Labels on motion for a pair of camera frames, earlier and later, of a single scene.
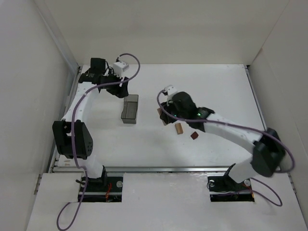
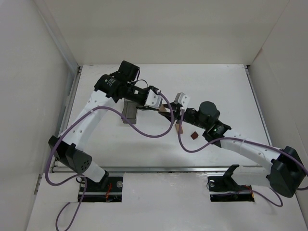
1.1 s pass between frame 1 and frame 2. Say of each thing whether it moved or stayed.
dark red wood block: stayed
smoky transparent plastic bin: stayed
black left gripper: moved
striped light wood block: stayed
